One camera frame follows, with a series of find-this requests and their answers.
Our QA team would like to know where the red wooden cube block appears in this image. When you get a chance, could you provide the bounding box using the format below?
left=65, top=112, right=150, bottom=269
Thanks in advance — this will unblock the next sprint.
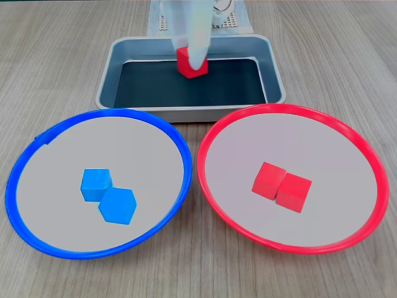
left=251, top=161, right=287, bottom=201
left=176, top=46, right=209, bottom=79
left=275, top=172, right=313, bottom=214

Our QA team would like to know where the blue wooden cube block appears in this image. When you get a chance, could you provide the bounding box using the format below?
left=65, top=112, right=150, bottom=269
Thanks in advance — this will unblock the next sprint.
left=79, top=168, right=113, bottom=203
left=98, top=187, right=138, bottom=226

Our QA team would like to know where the silver metal tray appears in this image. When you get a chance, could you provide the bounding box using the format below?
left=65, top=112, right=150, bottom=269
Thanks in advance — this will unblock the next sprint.
left=95, top=35, right=287, bottom=124

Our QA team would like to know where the black tray liner mat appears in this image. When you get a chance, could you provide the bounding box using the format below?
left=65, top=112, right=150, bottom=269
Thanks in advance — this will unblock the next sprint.
left=113, top=57, right=268, bottom=109

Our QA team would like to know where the translucent white sheet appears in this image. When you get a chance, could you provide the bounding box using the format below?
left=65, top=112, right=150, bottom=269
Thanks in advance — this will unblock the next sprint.
left=146, top=0, right=254, bottom=37

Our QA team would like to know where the white mesh grid mat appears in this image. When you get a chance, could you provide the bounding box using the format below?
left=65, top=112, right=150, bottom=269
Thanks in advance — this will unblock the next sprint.
left=159, top=14, right=242, bottom=32

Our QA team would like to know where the red rimmed white dish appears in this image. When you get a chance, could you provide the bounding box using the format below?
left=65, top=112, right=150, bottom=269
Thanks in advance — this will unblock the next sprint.
left=196, top=103, right=390, bottom=255

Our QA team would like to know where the blue rimmed white dish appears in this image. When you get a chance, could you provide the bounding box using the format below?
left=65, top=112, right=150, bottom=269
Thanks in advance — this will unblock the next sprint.
left=5, top=107, right=193, bottom=260

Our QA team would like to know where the thin servo cable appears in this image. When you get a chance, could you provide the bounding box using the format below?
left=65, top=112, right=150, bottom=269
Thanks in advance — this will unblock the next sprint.
left=213, top=0, right=233, bottom=13

